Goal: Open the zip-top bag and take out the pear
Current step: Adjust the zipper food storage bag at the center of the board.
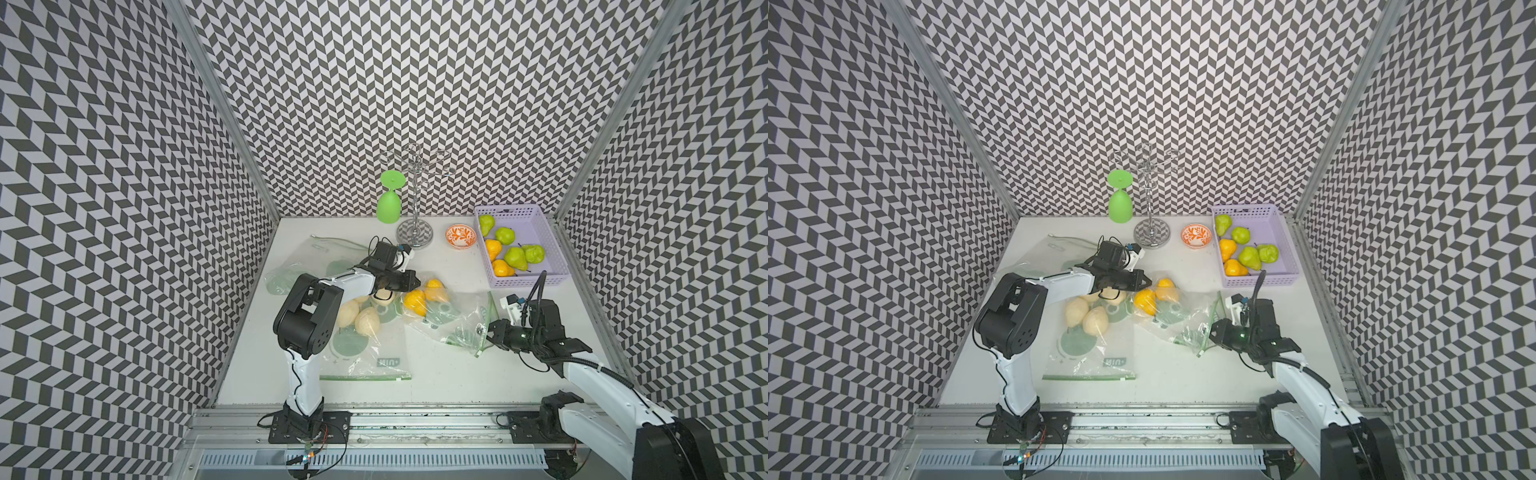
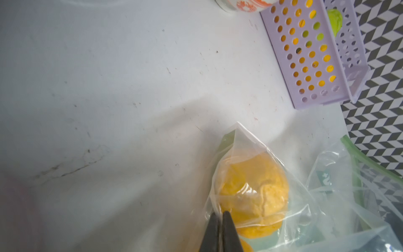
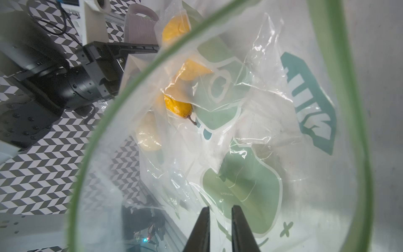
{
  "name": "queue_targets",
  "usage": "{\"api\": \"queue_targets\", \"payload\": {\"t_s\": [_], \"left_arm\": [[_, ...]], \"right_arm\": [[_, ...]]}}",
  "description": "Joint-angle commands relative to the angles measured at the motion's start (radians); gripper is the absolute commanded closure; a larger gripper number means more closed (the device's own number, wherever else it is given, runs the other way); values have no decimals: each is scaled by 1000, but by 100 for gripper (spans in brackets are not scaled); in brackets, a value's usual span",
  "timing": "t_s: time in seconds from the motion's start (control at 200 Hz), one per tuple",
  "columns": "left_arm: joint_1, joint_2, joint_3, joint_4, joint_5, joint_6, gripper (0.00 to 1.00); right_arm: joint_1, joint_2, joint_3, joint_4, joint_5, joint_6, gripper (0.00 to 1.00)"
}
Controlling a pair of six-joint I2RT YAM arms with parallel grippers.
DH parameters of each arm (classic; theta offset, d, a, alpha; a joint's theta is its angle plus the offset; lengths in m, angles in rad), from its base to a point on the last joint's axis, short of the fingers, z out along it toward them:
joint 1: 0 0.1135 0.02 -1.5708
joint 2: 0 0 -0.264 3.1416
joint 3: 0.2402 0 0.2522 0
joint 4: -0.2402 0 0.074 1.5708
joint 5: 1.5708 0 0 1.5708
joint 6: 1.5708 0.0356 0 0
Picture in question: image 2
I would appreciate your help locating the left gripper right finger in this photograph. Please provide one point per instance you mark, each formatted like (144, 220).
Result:
(230, 238)

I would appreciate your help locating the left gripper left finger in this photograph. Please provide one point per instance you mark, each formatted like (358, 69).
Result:
(210, 242)

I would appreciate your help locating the yellow pear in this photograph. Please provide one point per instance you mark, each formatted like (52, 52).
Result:
(246, 247)
(256, 193)
(308, 43)

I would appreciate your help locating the zip bag with orange fruit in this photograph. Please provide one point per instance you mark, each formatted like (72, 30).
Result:
(349, 203)

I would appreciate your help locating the purple plastic basket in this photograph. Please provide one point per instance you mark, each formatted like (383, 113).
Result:
(352, 67)

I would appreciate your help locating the orange patterned small bowl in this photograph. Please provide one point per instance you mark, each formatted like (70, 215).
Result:
(247, 6)

